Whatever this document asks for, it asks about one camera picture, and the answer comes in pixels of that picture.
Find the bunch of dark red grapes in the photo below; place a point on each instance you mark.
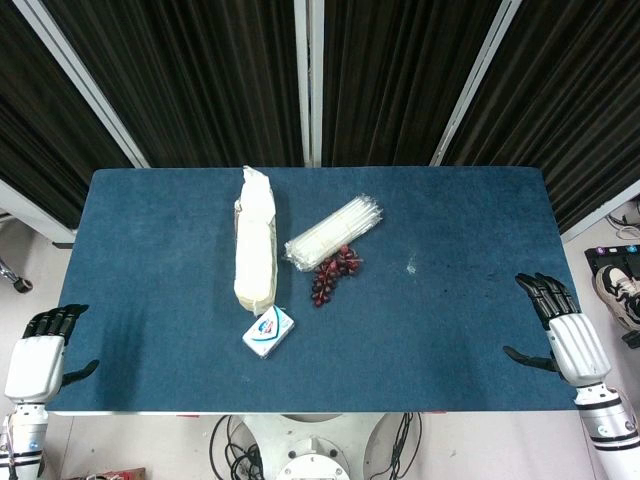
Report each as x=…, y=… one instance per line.
x=332, y=275

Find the blue felt table cover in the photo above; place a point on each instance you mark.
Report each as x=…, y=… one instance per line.
x=320, y=300

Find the long white plastic-wrapped pack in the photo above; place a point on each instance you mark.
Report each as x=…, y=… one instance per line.
x=256, y=240

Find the red and brown box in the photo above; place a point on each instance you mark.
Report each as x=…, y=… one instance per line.
x=107, y=474

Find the pack of white straws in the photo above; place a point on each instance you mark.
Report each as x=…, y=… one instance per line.
x=332, y=234

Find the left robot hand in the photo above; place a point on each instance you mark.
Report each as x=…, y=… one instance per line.
x=35, y=365

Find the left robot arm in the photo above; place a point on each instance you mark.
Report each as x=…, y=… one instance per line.
x=24, y=440

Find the black folding screen panel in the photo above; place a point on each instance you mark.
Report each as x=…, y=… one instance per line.
x=45, y=100
x=565, y=100
x=180, y=80
x=400, y=80

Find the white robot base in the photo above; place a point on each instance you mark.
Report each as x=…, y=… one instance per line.
x=310, y=450

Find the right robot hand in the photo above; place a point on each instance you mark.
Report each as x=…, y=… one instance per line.
x=577, y=345

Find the black office chair caster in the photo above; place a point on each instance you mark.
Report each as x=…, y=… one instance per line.
x=20, y=284

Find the white and blue soap box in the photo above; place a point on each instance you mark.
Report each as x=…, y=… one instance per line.
x=268, y=332

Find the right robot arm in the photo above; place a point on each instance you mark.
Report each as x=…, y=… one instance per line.
x=607, y=430

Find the white and black sneaker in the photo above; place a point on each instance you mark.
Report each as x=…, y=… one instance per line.
x=620, y=295

